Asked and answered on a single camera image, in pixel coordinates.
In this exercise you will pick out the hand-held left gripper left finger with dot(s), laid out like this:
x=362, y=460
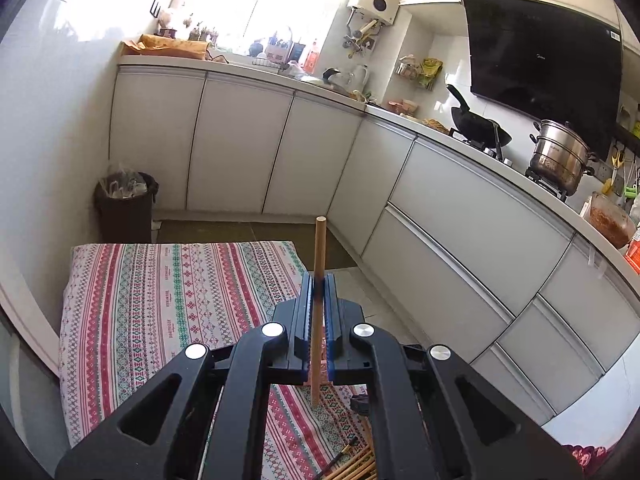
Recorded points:
x=305, y=320

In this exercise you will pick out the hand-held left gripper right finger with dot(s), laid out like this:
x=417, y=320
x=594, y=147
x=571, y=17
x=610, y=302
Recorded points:
x=333, y=320

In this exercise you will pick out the wooden chopstick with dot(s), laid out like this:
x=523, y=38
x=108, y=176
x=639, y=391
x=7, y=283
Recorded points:
x=363, y=468
x=320, y=250
x=370, y=475
x=356, y=461

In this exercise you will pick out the black chopstick with gold band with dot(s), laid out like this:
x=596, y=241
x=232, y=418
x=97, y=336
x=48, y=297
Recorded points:
x=345, y=448

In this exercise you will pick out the hanging kitchen utensils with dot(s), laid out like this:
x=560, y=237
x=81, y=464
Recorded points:
x=620, y=170

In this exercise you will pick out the white base cabinets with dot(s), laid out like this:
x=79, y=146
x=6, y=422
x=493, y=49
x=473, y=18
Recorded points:
x=450, y=240

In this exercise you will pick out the patterned red green tablecloth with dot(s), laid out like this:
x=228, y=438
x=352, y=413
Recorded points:
x=150, y=310

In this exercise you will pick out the brown trash bin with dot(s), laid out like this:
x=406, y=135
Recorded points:
x=125, y=220

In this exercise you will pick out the clear plastic trash bag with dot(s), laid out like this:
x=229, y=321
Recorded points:
x=122, y=180

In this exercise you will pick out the black wok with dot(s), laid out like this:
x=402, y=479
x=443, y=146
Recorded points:
x=480, y=127

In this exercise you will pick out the white electric kettle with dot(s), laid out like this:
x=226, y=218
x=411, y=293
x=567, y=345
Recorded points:
x=360, y=77

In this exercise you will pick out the gas stove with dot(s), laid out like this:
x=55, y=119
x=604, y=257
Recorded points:
x=542, y=182

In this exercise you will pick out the orange bottle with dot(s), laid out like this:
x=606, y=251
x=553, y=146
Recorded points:
x=311, y=57

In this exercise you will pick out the box of bottles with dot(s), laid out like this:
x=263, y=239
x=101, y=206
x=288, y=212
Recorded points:
x=282, y=51

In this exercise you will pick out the stainless steel pot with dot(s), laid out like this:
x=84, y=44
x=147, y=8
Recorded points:
x=557, y=155

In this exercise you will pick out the red floral cloth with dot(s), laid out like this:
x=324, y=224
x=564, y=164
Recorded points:
x=582, y=460

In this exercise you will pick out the glass bowl of red food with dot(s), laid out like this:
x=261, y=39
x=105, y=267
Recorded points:
x=610, y=220

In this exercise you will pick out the brown paper bag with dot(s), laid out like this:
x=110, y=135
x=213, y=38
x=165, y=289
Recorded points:
x=170, y=46

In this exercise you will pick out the black range hood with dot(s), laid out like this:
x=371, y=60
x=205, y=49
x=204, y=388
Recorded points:
x=540, y=60

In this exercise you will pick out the wall rack with packets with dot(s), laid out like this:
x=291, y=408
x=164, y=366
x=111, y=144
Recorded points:
x=420, y=72

